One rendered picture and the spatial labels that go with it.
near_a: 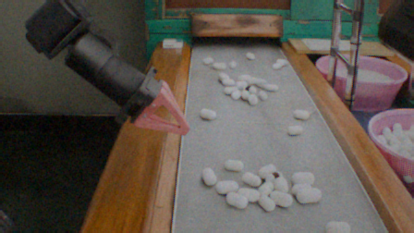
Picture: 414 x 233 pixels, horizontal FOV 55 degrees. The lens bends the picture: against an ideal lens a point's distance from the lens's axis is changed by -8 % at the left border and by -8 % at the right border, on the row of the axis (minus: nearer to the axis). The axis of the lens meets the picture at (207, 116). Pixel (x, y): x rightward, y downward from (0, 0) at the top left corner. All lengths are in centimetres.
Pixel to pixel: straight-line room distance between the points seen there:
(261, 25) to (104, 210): 96
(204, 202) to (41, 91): 209
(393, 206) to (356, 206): 6
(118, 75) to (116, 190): 17
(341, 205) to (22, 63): 223
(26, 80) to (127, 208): 212
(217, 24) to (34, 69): 147
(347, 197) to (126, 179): 34
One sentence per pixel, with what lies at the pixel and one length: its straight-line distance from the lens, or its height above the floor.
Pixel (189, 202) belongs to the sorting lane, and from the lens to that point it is 64.
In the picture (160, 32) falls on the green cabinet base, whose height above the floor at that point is 79.
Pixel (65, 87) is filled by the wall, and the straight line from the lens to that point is 258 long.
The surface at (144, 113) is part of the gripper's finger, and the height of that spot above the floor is 87.
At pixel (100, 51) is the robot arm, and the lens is 60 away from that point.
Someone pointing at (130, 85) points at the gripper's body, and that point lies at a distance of 59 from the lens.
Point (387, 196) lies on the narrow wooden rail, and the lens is 66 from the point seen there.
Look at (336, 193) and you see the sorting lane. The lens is 69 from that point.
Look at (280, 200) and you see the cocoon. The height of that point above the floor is 75.
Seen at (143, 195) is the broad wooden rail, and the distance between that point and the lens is 62.
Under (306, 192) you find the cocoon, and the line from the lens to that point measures 64.
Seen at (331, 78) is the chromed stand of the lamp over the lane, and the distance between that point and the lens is 111.
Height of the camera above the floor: 111
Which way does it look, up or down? 24 degrees down
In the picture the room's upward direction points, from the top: straight up
